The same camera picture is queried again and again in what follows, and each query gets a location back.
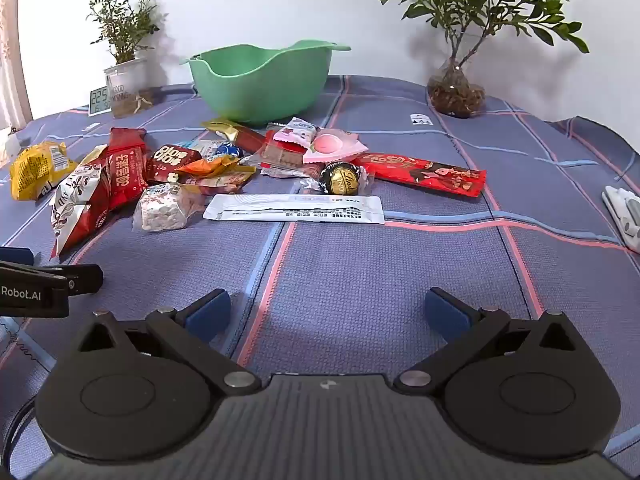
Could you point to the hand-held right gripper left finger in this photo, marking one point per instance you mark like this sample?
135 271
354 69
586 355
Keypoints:
210 310

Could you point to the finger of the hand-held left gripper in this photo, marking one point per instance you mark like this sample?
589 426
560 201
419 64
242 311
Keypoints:
82 280
15 256

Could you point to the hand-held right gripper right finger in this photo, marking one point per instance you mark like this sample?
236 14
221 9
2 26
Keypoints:
445 312

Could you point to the white and red patterned bag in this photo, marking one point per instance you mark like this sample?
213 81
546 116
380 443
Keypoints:
75 205

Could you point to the yellow snack packet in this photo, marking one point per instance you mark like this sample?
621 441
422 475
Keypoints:
37 170

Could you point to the white nougat packet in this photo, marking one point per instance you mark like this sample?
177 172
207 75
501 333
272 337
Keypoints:
162 207

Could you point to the bright red snack packet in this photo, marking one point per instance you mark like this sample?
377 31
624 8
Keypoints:
125 170

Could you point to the brown clear snack packet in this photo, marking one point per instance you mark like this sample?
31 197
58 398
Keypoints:
230 181

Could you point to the long white sachet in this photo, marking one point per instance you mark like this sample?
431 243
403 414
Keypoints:
295 209

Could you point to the long red snack bar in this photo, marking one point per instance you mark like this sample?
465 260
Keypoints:
425 172

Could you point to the orange candy wrapper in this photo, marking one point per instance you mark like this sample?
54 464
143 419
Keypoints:
210 165

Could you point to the dark red popcorn packet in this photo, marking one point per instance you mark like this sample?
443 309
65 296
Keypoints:
167 160

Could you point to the blue foil candy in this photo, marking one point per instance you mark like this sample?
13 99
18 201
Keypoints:
231 150

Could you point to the light blue snack packet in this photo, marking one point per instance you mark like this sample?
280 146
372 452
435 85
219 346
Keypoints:
197 146

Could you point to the gold foil chocolate ball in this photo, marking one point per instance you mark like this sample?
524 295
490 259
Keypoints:
340 178

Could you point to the gold-tipped dark red bar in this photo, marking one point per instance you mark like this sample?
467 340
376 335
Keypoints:
240 135

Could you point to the pink strawberry snack packet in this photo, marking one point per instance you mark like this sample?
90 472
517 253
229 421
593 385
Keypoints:
297 132

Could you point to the pink peach candy packet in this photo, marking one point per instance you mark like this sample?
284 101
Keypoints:
330 144

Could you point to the green plastic basin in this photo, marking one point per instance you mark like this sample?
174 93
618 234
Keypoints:
260 92

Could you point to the blue plaid tablecloth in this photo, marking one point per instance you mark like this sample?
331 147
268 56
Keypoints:
350 270

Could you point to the small white cloth label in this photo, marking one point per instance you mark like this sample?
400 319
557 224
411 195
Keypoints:
91 127
421 119

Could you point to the white digital clock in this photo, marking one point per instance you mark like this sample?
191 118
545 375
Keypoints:
99 101

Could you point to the white plastic device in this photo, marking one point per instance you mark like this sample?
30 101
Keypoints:
625 215

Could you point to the pale lace curtain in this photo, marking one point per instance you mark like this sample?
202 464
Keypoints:
12 50

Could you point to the thin plant in white pot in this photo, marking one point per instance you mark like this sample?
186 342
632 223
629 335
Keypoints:
125 75

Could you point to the leafy plant in glass vase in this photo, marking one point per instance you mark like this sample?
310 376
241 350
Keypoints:
457 87

